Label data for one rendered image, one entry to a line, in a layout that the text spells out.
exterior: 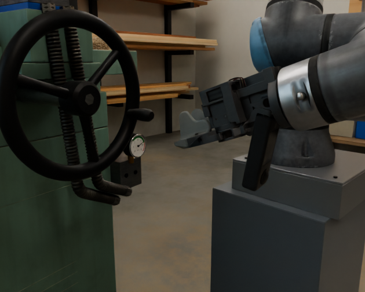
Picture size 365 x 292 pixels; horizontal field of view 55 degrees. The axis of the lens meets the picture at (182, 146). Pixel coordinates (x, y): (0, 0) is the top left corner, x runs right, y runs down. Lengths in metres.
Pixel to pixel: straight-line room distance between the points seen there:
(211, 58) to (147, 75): 0.89
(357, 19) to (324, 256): 0.49
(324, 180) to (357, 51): 0.40
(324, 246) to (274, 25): 0.48
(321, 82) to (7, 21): 0.55
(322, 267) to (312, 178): 0.19
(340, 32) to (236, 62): 3.82
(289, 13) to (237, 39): 3.78
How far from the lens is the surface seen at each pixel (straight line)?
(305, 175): 0.82
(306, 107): 0.46
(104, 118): 0.92
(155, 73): 4.28
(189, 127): 0.57
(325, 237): 0.82
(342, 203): 0.82
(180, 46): 3.86
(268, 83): 0.50
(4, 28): 0.75
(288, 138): 0.87
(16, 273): 0.87
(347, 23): 0.57
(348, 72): 0.45
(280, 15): 0.59
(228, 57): 4.43
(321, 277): 0.87
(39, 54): 0.69
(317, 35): 0.56
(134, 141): 0.91
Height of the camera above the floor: 0.87
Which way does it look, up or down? 13 degrees down
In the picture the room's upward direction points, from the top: straight up
